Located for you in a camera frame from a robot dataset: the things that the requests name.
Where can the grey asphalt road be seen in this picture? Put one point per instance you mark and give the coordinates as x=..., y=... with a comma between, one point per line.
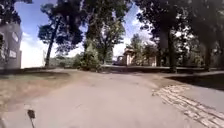
x=100, y=100

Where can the grey paved path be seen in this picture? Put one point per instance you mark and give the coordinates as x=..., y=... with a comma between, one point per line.
x=206, y=97

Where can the small tan building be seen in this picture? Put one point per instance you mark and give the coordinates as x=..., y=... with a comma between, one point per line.
x=129, y=57

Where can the group of trees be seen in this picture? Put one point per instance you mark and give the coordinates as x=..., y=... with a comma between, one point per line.
x=103, y=20

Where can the grey building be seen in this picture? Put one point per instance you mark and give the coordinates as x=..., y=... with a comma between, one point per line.
x=10, y=50

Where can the shaded grass verge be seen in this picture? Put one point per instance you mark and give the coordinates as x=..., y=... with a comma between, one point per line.
x=200, y=80

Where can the green bush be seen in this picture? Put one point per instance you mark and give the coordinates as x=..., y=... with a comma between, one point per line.
x=90, y=60

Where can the cobblestone strip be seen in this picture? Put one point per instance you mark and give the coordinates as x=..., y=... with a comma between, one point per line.
x=187, y=104

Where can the dry grass patch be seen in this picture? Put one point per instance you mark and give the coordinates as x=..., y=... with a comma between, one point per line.
x=20, y=87

